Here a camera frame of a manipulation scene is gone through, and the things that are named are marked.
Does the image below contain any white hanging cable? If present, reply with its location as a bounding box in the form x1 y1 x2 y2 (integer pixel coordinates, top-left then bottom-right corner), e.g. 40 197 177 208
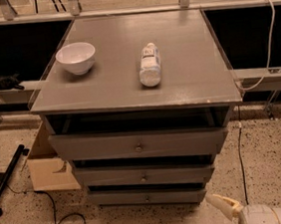
226 0 281 93

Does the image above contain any black floor cable right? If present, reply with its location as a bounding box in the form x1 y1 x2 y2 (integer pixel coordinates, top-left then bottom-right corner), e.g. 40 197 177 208
233 105 252 206

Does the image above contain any white bowl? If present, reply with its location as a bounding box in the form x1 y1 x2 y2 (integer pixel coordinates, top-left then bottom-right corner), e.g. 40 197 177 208
56 42 96 76

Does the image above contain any grey drawer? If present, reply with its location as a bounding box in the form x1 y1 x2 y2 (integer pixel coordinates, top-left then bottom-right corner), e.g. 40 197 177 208
88 188 206 206
48 127 228 161
74 165 214 186

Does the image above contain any grey middle drawer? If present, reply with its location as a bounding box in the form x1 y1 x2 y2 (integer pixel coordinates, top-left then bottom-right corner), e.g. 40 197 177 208
74 165 214 186

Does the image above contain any black tripod background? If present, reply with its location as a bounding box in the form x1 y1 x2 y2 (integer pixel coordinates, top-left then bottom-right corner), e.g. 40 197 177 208
33 0 67 14

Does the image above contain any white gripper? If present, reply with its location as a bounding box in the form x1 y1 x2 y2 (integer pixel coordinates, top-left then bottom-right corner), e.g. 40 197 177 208
205 194 280 224

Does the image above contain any grey drawer cabinet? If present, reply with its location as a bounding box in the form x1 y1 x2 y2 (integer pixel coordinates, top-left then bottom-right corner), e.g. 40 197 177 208
20 1 255 222

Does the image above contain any clear plastic bottle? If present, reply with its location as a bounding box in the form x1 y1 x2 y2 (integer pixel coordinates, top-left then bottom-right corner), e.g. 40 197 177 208
140 43 161 87

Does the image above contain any cardboard box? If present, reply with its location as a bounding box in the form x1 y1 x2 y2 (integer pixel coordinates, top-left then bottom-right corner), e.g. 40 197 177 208
26 124 82 191

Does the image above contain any black metal stand bar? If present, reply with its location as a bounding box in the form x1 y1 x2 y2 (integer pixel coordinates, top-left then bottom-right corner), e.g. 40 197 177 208
0 144 29 217

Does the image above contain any grey top drawer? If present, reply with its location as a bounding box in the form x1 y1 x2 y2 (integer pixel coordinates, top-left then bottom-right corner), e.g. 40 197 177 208
48 127 228 161

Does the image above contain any grey bottom drawer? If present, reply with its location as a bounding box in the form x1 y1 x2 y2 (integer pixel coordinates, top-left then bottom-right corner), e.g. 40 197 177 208
88 188 206 206

